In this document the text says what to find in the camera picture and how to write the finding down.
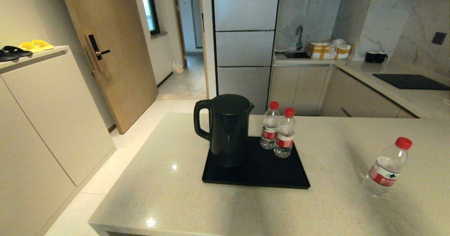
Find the black electric kettle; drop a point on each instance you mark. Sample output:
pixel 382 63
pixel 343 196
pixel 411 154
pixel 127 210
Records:
pixel 228 130

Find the red-capped water bottle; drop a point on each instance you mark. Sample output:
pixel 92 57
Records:
pixel 269 127
pixel 386 172
pixel 284 137

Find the white plastic bag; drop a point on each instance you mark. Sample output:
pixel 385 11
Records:
pixel 177 66

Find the grey refrigerator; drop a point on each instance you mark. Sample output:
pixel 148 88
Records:
pixel 244 46

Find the beige kitchen base cabinets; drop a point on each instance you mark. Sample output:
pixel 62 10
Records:
pixel 299 88

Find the black rectangular tray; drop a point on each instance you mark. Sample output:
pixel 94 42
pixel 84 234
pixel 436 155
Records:
pixel 274 172

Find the kitchen sink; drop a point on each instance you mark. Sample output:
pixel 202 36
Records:
pixel 297 54

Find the metal kitchen faucet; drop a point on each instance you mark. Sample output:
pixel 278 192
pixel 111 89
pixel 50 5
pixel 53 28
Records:
pixel 299 36

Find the white box with yellow tape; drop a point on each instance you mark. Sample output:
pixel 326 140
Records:
pixel 320 50
pixel 342 52

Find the wooden door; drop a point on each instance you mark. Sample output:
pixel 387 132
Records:
pixel 119 53

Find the dark framed window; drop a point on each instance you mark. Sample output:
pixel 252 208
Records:
pixel 153 7

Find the white crumpled bag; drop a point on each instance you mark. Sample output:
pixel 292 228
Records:
pixel 338 42

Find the black mug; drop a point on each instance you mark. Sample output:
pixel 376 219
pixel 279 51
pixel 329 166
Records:
pixel 370 57
pixel 381 57

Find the white tall cabinet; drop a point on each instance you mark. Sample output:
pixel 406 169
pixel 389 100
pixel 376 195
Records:
pixel 45 123

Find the black induction cooktop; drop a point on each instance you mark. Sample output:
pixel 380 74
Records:
pixel 411 81

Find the yellow slipper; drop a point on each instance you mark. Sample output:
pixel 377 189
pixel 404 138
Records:
pixel 43 44
pixel 30 47

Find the black slipper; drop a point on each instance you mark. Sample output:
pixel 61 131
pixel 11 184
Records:
pixel 6 56
pixel 17 50

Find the dark wall switch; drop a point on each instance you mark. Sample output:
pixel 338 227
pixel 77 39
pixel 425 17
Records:
pixel 439 38

